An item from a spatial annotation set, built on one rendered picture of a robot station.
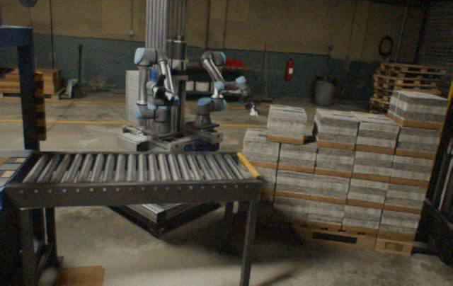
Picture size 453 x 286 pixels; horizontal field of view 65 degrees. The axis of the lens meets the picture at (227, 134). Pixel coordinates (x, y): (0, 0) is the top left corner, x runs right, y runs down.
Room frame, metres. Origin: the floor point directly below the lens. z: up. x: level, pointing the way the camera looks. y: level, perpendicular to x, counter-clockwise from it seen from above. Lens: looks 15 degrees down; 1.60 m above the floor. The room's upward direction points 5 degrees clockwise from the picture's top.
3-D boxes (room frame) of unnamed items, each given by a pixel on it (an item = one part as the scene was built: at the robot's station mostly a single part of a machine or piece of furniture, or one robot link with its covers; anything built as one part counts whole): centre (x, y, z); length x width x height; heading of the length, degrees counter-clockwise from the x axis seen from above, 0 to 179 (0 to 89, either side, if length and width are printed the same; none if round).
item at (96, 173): (1.95, 0.75, 0.77); 0.47 x 0.05 x 0.05; 15
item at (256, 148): (2.85, -0.73, 0.42); 1.17 x 0.39 x 0.83; 84
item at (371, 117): (2.83, -1.15, 1.06); 0.37 x 0.28 x 0.01; 174
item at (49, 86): (7.61, 4.30, 0.28); 1.20 x 0.83 x 0.57; 105
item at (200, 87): (8.88, 0.50, 0.55); 1.80 x 0.70 x 1.09; 105
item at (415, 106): (2.78, -1.45, 0.65); 0.39 x 0.30 x 1.29; 174
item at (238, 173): (2.17, -0.07, 0.77); 0.47 x 0.05 x 0.05; 15
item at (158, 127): (2.76, 0.54, 0.87); 0.15 x 0.15 x 0.10
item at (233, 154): (2.27, 0.56, 0.74); 1.34 x 0.05 x 0.12; 105
